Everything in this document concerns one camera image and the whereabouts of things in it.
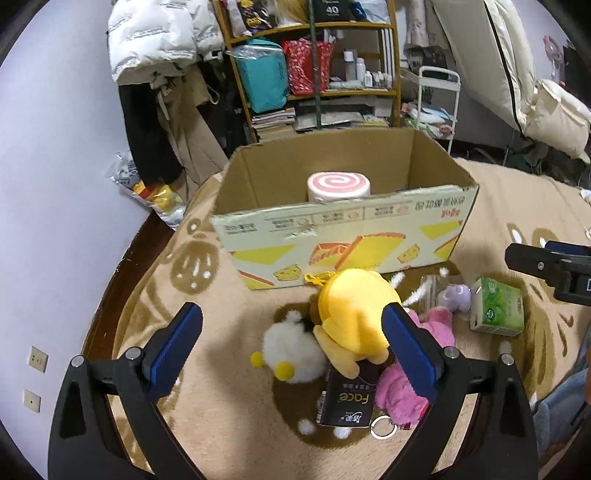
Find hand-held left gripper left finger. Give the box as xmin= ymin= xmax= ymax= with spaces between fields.
xmin=47 ymin=302 xmax=206 ymax=480

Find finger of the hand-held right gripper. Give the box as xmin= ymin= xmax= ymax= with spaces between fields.
xmin=545 ymin=239 xmax=591 ymax=256
xmin=505 ymin=242 xmax=563 ymax=278

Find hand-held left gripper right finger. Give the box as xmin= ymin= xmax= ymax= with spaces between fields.
xmin=381 ymin=302 xmax=540 ymax=480

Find yellow plush toy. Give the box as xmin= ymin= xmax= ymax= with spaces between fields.
xmin=304 ymin=269 xmax=403 ymax=377

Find printed cardboard box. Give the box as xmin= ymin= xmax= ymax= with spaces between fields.
xmin=210 ymin=127 xmax=480 ymax=291

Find pink plush toy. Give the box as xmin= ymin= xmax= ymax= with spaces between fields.
xmin=374 ymin=308 xmax=456 ymax=430

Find green tissue pack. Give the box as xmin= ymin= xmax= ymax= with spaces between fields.
xmin=469 ymin=277 xmax=526 ymax=335

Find clear plastic wrapper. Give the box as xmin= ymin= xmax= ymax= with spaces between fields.
xmin=419 ymin=274 xmax=446 ymax=308

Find small purple plush toy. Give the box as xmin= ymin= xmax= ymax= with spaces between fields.
xmin=436 ymin=284 xmax=472 ymax=315

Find black tissue pack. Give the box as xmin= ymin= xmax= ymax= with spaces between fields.
xmin=316 ymin=362 xmax=382 ymax=428

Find white fluffy plush toy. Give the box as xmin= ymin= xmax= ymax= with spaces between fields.
xmin=250 ymin=310 xmax=326 ymax=384

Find person's jeans leg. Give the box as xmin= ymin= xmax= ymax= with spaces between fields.
xmin=532 ymin=355 xmax=591 ymax=464

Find small cream cushion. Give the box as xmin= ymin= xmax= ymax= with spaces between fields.
xmin=523 ymin=79 xmax=591 ymax=163

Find plastic bag of snacks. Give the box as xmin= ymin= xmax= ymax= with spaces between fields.
xmin=105 ymin=151 xmax=188 ymax=230

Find folded cloths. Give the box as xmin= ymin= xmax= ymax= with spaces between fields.
xmin=401 ymin=102 xmax=456 ymax=139

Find pink swirl roll plush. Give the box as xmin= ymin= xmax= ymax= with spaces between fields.
xmin=307 ymin=172 xmax=371 ymax=204

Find white metal cart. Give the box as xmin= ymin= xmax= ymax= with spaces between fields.
xmin=399 ymin=65 xmax=462 ymax=156

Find large cream cushion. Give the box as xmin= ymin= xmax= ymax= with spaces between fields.
xmin=431 ymin=0 xmax=539 ymax=138

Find beige hanging coat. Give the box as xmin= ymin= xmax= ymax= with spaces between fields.
xmin=156 ymin=68 xmax=232 ymax=205

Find black hanging garment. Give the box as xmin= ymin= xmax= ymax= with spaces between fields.
xmin=117 ymin=82 xmax=184 ymax=186

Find stack of magazines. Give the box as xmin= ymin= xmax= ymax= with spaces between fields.
xmin=251 ymin=107 xmax=297 ymax=142

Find wooden shelf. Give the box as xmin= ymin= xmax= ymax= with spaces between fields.
xmin=212 ymin=0 xmax=402 ymax=144

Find green pole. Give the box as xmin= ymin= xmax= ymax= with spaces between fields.
xmin=310 ymin=0 xmax=323 ymax=133

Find teal bag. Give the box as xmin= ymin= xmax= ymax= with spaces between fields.
xmin=232 ymin=39 xmax=291 ymax=114

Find red patterned bag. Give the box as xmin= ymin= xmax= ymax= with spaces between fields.
xmin=282 ymin=40 xmax=336 ymax=96

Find white puffer jacket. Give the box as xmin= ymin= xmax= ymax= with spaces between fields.
xmin=107 ymin=0 xmax=228 ymax=85

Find black box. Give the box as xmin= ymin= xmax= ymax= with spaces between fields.
xmin=308 ymin=0 xmax=355 ymax=22

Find metal key ring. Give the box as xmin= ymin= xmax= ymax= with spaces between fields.
xmin=369 ymin=415 xmax=398 ymax=439

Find dark wooden bed frame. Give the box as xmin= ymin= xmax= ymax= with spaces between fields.
xmin=82 ymin=210 xmax=185 ymax=365

